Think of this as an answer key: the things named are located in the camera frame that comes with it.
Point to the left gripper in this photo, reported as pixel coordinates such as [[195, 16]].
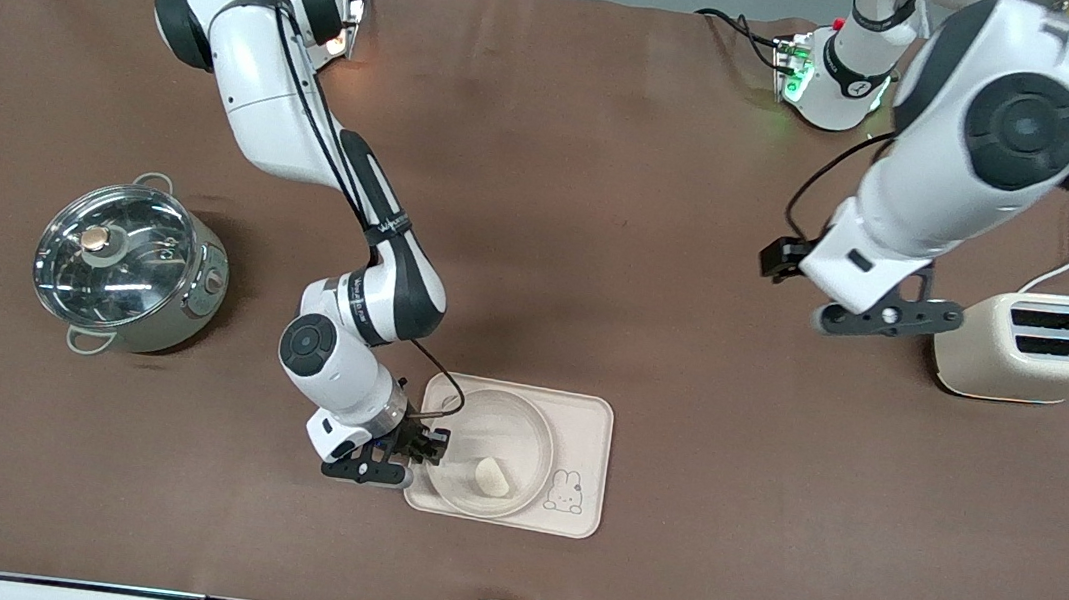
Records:
[[783, 257]]

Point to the pale steamed bun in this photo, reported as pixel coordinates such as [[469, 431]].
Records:
[[491, 478]]

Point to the beige round plate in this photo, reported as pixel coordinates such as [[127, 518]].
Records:
[[500, 427]]

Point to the beige rabbit print tray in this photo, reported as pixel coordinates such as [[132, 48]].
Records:
[[580, 426]]

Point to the steel electric cooking pot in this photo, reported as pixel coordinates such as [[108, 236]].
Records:
[[180, 320]]

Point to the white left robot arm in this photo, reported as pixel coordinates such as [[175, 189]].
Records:
[[918, 203]]

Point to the glass pot lid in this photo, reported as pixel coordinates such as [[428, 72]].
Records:
[[112, 257]]

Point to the brown table cover mat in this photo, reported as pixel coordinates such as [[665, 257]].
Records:
[[607, 198]]

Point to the cream two-slot toaster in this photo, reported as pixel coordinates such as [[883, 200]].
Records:
[[991, 352]]

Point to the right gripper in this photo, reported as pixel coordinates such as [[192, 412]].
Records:
[[415, 437]]

